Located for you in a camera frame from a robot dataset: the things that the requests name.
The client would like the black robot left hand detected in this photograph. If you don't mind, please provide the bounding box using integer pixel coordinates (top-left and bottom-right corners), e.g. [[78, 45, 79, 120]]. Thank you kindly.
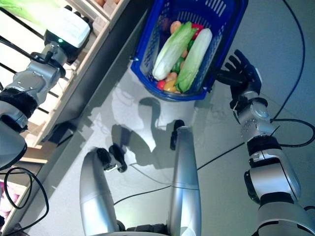
[[43, 4, 94, 65]]

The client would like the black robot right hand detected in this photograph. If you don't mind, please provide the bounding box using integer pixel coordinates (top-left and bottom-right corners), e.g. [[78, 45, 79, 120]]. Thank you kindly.
[[216, 49, 263, 95]]

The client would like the blue plastic shopping basket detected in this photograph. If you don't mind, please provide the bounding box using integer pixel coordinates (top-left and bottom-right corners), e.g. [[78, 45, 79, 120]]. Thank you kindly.
[[130, 0, 249, 101]]

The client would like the wooden vegetable display rack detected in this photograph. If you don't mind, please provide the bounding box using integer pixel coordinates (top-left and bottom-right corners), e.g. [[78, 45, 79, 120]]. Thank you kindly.
[[19, 0, 158, 165]]

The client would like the red bell pepper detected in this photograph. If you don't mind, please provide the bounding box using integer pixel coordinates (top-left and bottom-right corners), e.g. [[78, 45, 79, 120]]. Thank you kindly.
[[191, 23, 205, 40]]

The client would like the small green bell pepper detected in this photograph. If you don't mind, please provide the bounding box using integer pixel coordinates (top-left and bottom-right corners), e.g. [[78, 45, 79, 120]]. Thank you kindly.
[[171, 58, 185, 73]]

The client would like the yellow bell pepper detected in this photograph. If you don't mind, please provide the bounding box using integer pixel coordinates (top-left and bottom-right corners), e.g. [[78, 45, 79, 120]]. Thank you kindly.
[[163, 81, 178, 93]]

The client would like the black robot right foot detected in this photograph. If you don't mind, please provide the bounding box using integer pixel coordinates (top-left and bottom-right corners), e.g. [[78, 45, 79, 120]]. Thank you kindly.
[[169, 119, 186, 151]]

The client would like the dark purple eggplant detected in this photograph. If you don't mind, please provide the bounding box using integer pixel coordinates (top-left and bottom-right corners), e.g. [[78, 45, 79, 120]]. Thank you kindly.
[[161, 17, 173, 34]]

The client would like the dark robot waist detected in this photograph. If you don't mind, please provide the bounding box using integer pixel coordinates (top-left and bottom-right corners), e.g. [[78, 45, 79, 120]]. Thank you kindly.
[[115, 221, 173, 236]]

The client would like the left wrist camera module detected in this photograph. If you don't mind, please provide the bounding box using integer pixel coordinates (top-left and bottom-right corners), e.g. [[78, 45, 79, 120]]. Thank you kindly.
[[46, 7, 92, 49]]

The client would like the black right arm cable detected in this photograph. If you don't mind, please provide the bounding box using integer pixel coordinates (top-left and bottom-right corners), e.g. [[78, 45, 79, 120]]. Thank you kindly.
[[269, 118, 315, 148]]

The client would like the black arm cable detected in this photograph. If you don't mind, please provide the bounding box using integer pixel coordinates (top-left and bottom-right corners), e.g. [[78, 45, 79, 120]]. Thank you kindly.
[[269, 118, 315, 148], [3, 167, 50, 233]]

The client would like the long black floor cable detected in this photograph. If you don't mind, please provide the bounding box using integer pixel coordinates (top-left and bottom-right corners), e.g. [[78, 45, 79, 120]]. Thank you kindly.
[[272, 0, 306, 120]]

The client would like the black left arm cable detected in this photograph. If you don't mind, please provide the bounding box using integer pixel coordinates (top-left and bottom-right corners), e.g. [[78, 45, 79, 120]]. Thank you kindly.
[[3, 167, 50, 233]]

